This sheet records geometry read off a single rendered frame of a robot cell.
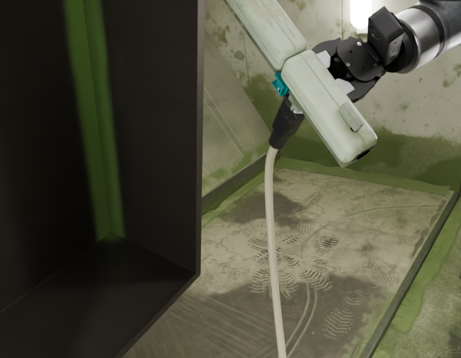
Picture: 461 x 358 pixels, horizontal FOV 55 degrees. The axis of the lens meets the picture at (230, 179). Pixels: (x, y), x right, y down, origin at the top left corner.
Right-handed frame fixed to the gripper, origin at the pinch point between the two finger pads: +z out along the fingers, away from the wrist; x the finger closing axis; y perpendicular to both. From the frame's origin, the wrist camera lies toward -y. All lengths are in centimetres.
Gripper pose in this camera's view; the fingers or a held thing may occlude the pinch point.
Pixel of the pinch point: (295, 93)
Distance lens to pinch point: 62.3
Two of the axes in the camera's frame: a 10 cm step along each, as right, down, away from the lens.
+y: -1.5, 3.2, 9.4
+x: -5.3, -8.3, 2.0
